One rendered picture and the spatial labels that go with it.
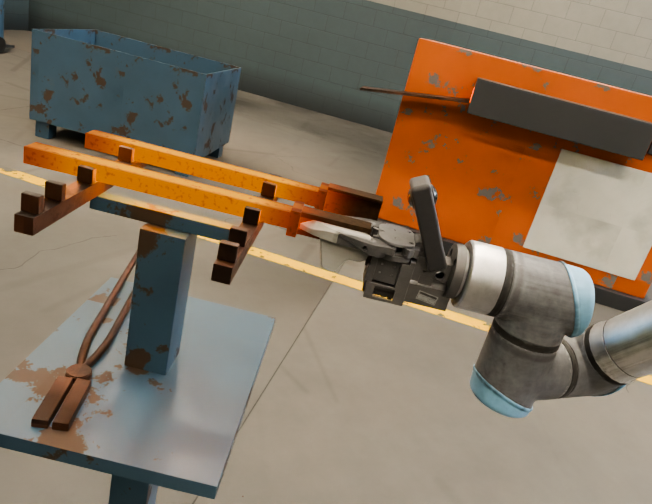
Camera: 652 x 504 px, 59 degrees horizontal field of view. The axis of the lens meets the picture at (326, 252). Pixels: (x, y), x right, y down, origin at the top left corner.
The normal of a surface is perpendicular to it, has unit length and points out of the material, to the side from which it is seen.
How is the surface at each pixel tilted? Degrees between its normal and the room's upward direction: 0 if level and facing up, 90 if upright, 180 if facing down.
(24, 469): 0
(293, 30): 90
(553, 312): 89
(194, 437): 0
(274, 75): 90
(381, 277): 90
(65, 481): 0
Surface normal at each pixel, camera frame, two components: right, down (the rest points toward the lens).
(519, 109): -0.25, 0.33
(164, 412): 0.23, -0.90
